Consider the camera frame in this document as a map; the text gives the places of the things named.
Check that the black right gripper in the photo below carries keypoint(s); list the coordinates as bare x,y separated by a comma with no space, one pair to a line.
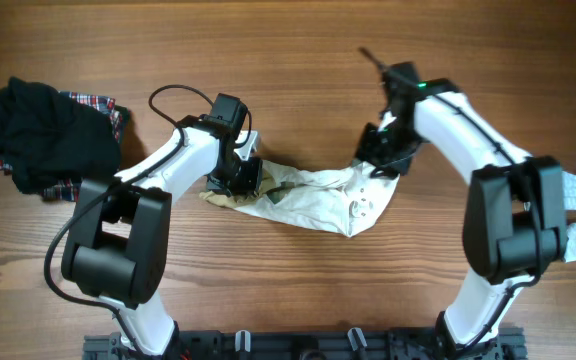
365,152

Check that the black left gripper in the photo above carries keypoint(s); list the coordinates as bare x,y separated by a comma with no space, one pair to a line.
248,185

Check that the white baby bodysuit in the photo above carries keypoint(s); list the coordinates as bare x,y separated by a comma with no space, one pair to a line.
345,201

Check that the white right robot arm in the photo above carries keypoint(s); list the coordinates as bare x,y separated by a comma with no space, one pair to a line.
515,221

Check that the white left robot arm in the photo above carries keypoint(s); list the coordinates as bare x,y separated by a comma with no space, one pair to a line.
117,239

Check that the red plaid garment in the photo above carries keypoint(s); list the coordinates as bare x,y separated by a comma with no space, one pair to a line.
100,102

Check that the black folded garment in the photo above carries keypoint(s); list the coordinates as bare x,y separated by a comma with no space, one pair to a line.
48,135

